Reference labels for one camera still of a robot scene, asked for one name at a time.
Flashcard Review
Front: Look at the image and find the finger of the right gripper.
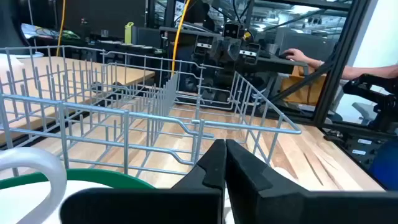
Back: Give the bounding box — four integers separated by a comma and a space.
229, 39, 261, 65
194, 35, 231, 63

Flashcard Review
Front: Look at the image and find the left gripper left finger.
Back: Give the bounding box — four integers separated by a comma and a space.
58, 139, 227, 224

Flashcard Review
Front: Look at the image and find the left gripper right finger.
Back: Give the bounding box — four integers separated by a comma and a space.
225, 139, 398, 224

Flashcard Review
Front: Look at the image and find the dark green plate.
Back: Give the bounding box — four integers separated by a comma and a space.
0, 169, 156, 224

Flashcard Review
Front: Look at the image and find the person's forearm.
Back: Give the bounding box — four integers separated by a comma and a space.
303, 54, 398, 81

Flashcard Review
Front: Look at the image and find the black side desk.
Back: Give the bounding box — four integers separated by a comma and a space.
160, 26, 310, 75

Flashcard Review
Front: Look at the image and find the person's hand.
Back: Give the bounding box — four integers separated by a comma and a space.
282, 48, 308, 63

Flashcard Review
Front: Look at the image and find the light wooden desk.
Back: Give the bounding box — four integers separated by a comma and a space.
0, 55, 156, 146

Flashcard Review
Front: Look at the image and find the lime green bottle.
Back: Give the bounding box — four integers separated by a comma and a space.
124, 21, 135, 45

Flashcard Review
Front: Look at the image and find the black box with white labels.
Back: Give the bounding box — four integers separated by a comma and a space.
323, 129, 385, 175

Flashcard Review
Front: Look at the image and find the blue bin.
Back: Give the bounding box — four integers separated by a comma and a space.
369, 139, 398, 191

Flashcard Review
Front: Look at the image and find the translucent white mug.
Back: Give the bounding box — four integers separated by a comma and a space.
0, 147, 68, 224

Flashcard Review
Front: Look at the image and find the black office chair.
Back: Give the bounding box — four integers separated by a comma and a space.
343, 73, 398, 131

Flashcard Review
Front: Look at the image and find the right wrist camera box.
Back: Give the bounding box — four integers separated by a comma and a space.
223, 21, 241, 40

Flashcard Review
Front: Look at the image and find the yellow cable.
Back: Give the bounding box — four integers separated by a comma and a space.
55, 0, 67, 57
170, 0, 192, 77

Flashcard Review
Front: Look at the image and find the grey wire dish rack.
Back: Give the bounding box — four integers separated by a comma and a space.
0, 45, 302, 177

